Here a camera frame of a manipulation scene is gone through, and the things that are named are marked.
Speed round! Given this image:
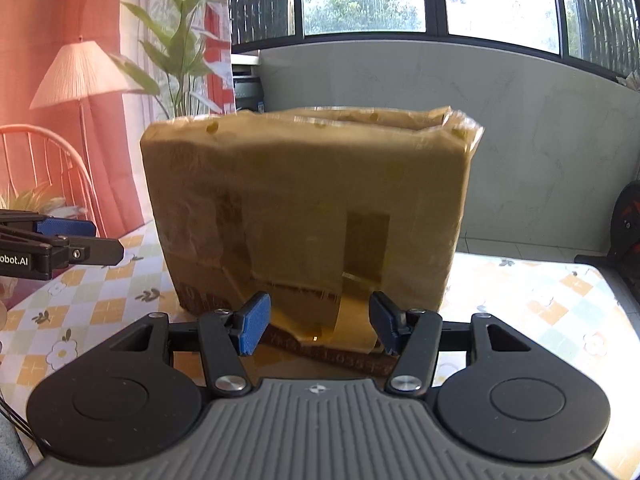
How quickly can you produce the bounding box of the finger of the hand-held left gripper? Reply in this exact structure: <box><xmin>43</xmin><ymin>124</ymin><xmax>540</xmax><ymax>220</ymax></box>
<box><xmin>0</xmin><ymin>211</ymin><xmax>97</xmax><ymax>239</ymax></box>
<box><xmin>0</xmin><ymin>224</ymin><xmax>125</xmax><ymax>267</ymax></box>

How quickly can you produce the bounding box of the black cable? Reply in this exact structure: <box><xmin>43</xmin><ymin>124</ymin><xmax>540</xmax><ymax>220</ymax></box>
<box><xmin>0</xmin><ymin>394</ymin><xmax>52</xmax><ymax>453</ymax></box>

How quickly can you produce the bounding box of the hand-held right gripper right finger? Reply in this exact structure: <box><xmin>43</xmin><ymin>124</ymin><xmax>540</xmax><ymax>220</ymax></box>
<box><xmin>369</xmin><ymin>291</ymin><xmax>534</xmax><ymax>397</ymax></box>

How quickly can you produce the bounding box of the brown cardboard box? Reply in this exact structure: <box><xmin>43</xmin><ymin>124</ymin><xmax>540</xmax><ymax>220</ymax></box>
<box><xmin>140</xmin><ymin>105</ymin><xmax>486</xmax><ymax>381</ymax></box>

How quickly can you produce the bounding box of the checkered flower tablecloth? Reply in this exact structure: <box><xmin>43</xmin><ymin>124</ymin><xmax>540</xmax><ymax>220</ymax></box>
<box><xmin>0</xmin><ymin>219</ymin><xmax>640</xmax><ymax>480</ymax></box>

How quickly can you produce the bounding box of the black exercise bike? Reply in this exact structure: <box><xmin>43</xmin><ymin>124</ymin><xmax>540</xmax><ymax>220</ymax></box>
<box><xmin>574</xmin><ymin>72</ymin><xmax>640</xmax><ymax>306</ymax></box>

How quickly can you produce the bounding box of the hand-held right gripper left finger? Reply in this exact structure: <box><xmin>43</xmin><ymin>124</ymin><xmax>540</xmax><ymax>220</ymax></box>
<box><xmin>107</xmin><ymin>292</ymin><xmax>272</xmax><ymax>397</ymax></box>

